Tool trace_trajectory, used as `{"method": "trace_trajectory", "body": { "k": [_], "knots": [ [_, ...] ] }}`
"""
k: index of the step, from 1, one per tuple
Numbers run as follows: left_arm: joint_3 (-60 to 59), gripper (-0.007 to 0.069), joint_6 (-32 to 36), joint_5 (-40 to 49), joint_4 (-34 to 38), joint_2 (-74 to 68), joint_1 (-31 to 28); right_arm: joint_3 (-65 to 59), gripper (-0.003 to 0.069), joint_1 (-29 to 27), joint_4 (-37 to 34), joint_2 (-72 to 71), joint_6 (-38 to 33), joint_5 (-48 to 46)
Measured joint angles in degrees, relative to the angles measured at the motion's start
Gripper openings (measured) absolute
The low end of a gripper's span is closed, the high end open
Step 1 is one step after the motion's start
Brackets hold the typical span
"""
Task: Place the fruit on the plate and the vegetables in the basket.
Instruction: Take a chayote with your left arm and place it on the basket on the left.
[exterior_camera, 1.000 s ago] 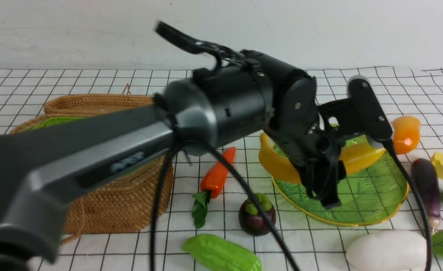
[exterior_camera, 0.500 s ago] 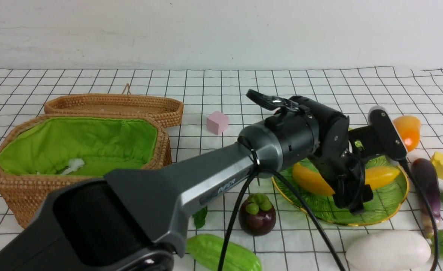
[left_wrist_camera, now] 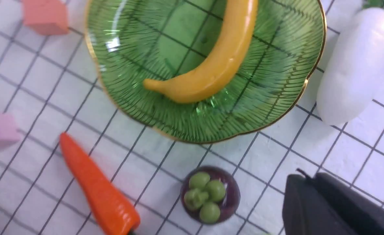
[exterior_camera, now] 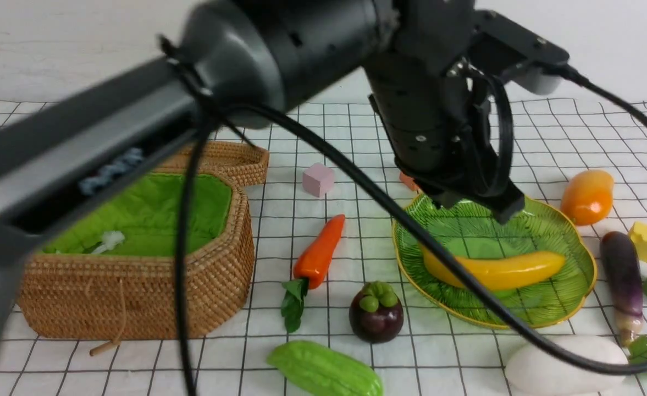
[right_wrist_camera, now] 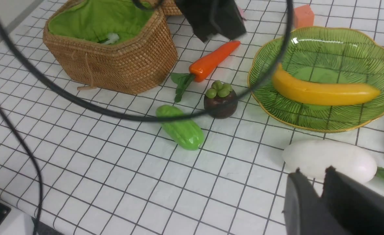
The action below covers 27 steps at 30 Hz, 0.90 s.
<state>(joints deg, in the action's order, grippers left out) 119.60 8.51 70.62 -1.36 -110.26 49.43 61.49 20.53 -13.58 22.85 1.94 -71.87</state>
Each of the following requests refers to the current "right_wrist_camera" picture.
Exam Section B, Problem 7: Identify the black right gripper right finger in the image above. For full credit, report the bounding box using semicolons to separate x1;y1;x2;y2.
321;167;384;235

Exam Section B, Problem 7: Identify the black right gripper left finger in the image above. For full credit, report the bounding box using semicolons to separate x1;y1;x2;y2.
283;169;346;235

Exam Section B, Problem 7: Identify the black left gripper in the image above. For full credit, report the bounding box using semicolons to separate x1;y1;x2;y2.
176;0;247;43

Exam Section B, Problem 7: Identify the orange carrot with leaves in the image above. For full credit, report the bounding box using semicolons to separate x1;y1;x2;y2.
170;40;241;103

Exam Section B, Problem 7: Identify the white radish with leaves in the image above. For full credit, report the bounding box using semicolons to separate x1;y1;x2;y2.
282;140;384;183

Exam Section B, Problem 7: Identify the dark purple mangosteen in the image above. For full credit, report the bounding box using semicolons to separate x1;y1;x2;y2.
204;80;238;119

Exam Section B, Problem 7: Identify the yellow banana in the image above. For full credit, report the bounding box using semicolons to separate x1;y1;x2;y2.
271;65;381;106

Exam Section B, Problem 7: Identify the green cucumber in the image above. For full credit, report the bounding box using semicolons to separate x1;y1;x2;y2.
156;105;205;150

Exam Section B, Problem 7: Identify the woven wicker basket lid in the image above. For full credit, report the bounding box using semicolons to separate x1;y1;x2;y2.
157;0;182;16

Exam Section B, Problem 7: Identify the orange foam cube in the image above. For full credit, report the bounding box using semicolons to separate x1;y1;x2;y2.
293;5;315;28

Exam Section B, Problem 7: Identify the woven wicker basket green lining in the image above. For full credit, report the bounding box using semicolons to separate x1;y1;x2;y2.
43;0;178;96

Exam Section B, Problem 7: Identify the green glass leaf plate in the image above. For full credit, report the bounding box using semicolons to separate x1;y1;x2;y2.
252;26;384;133

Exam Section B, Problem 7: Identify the white black grid tablecloth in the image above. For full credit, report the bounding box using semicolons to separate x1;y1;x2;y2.
0;0;384;235

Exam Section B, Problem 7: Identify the black cable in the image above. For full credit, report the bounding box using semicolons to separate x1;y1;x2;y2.
0;0;294;235

